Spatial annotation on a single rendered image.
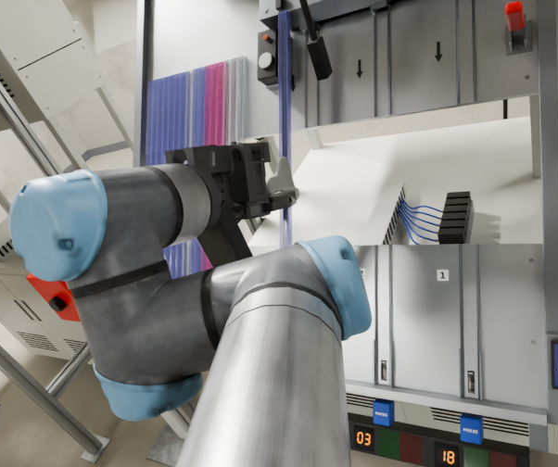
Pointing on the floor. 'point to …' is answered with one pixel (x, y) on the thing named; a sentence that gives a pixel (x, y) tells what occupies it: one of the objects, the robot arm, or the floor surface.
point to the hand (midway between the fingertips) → (285, 196)
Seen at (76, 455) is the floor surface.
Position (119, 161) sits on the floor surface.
